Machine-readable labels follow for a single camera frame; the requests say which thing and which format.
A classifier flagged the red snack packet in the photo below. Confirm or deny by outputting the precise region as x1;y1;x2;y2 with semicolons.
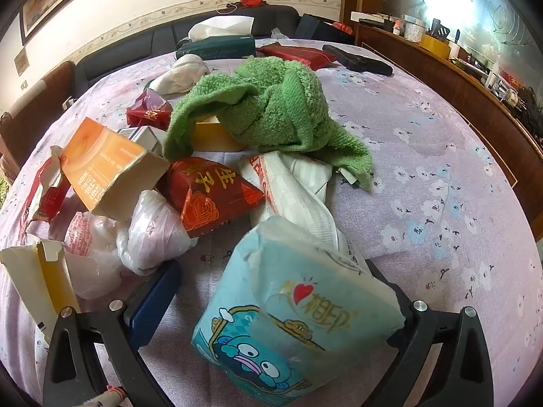
157;157;265;238

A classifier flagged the red flat pouch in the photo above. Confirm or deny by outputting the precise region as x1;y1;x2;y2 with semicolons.
257;42;337;71

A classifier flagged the white plastic bag bundle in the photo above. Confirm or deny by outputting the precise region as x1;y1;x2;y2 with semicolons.
63;190;198;301

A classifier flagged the red torn carton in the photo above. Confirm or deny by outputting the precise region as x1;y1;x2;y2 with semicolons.
18;145;71;243

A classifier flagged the orange carton box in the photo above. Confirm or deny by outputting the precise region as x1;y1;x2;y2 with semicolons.
60;118;169;221

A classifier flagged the yellow tub on cabinet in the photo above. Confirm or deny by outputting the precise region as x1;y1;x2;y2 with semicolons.
420;34;450;60

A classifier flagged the brown wooden chair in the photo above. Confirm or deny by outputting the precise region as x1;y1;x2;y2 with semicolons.
1;61;75;174

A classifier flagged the black leather sofa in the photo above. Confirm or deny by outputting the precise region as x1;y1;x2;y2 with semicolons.
74;4;301;97

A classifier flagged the dark shopping bag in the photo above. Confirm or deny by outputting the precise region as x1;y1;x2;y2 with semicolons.
294;14;355;45

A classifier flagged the black toy pistol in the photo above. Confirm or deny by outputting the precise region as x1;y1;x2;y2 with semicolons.
322;44;393;76

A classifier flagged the wooden sideboard cabinet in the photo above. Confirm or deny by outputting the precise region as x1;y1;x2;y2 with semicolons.
340;0;542;241

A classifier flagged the green tissue box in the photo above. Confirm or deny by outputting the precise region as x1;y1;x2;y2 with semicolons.
176;15;256;61

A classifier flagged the yellow small box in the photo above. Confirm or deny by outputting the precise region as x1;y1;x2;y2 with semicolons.
191;116;246;153

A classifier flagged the blue tissue pack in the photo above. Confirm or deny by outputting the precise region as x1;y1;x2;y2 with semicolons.
191;216;405;406

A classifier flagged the white red printed bag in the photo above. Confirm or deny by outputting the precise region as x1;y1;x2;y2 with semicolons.
238;151;363;263

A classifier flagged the white yellow medicine box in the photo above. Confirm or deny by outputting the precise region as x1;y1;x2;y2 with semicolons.
1;239;80;343

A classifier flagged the red foil wrapper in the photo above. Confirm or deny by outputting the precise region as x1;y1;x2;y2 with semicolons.
126;88;173;131

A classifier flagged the green towel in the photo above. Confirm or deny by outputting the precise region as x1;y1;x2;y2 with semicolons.
163;57;372;189

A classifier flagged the crumpled white cloth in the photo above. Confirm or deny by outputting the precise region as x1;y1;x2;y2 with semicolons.
148;54;210;96

